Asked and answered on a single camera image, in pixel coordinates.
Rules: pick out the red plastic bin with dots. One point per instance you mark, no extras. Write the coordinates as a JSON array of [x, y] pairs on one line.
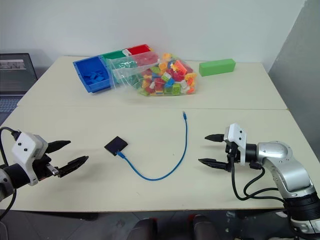
[[138, 49]]

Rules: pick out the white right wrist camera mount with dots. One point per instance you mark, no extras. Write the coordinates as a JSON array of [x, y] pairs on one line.
[[236, 135]]

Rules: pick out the pile of blue bricks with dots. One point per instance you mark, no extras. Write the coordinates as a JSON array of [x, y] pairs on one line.
[[96, 76]]

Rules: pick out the green plastic bin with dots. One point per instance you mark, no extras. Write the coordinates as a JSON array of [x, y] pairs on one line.
[[113, 55]]

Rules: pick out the green rectangular block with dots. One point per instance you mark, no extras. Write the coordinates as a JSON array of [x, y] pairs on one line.
[[217, 67]]

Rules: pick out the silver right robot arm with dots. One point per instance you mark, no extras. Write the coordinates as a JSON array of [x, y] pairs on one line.
[[287, 170]]

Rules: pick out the dark laptop computer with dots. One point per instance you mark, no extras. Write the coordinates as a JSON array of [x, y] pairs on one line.
[[15, 72]]

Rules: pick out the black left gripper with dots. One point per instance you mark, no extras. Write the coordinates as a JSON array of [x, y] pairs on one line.
[[41, 167]]

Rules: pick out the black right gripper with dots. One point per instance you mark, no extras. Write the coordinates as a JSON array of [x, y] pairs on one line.
[[233, 155]]

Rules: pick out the dark rounded shape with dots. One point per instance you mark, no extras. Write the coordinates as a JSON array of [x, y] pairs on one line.
[[205, 228], [145, 230]]

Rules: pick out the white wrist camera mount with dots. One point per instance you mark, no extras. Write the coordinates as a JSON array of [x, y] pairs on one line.
[[236, 135], [25, 147]]

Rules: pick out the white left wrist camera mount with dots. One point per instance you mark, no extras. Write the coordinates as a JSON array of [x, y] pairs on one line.
[[25, 147]]

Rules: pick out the clear bag of coloured bricks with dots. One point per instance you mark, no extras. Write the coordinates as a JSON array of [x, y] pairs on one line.
[[162, 77]]

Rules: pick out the blue plastic bin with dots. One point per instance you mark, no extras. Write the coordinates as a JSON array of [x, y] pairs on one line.
[[93, 85]]

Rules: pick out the small black square box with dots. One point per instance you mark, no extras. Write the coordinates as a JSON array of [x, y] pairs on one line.
[[115, 145]]

